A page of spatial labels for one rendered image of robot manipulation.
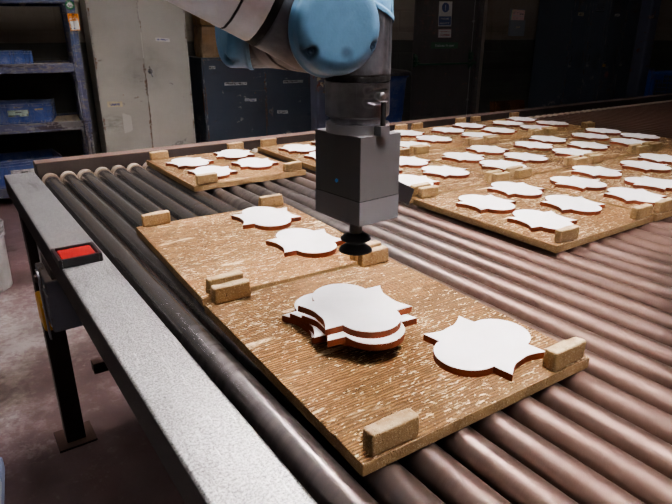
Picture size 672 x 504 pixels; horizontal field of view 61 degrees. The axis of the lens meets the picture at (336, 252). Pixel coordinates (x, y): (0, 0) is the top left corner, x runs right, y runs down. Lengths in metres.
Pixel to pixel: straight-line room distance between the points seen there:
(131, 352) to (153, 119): 4.73
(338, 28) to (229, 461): 0.42
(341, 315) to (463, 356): 0.16
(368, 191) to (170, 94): 4.89
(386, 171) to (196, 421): 0.35
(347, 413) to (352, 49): 0.37
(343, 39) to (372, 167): 0.22
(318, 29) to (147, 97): 5.01
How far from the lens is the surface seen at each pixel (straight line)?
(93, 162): 1.98
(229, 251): 1.07
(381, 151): 0.66
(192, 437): 0.65
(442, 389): 0.67
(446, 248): 1.15
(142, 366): 0.78
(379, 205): 0.68
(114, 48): 5.40
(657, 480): 0.65
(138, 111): 5.45
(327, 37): 0.47
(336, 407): 0.64
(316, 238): 1.09
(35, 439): 2.33
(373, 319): 0.72
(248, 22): 0.48
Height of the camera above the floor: 1.31
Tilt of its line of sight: 21 degrees down
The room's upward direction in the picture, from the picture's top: straight up
